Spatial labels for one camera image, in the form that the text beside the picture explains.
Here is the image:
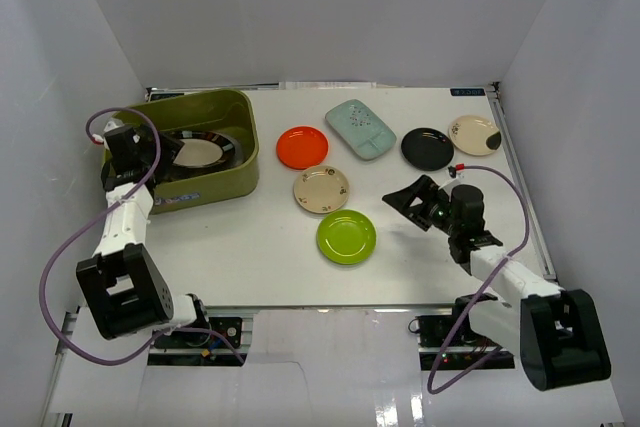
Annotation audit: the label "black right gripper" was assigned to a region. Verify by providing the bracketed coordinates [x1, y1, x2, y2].
[383, 175, 460, 237]

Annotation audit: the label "large black rimmed beige plate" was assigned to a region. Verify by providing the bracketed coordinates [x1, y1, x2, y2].
[167, 130, 244, 181]

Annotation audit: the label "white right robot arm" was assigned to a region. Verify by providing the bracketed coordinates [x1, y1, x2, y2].
[382, 175, 612, 391]

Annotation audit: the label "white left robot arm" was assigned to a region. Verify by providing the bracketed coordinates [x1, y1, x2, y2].
[76, 124, 212, 346]

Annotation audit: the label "olive green plastic bin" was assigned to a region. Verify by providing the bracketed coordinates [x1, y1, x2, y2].
[101, 89, 259, 214]

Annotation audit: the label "black round plate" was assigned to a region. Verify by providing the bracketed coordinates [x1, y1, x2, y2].
[401, 127, 454, 172]

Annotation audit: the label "lime green round plate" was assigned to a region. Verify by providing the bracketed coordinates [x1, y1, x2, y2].
[316, 209, 377, 266]

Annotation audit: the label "cream plate with black spot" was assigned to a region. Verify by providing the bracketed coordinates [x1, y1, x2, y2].
[449, 115, 502, 157]

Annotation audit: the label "light blue oblong dish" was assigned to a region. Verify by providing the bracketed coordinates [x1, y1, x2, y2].
[325, 99, 397, 161]

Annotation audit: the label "beige plate with characters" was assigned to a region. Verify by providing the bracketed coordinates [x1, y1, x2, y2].
[293, 165, 350, 215]

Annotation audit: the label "blue label sticker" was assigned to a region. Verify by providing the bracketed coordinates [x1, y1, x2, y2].
[450, 88, 486, 97]

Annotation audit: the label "orange round plate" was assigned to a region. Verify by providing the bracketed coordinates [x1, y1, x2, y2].
[276, 126, 329, 170]

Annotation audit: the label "papers at table back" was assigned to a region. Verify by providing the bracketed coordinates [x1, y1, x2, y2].
[278, 81, 377, 90]

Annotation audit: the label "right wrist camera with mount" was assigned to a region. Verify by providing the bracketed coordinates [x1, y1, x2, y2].
[447, 163, 466, 182]

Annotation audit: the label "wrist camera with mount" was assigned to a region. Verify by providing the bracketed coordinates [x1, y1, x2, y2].
[90, 118, 124, 145]
[447, 163, 466, 182]

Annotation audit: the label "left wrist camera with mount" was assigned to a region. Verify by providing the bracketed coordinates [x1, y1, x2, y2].
[90, 118, 124, 145]

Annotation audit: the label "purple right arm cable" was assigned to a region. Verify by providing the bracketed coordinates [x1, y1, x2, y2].
[426, 162, 531, 395]

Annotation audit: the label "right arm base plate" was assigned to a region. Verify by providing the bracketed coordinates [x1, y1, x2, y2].
[407, 314, 515, 372]

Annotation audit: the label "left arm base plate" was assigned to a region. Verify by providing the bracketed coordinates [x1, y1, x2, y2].
[147, 316, 247, 367]

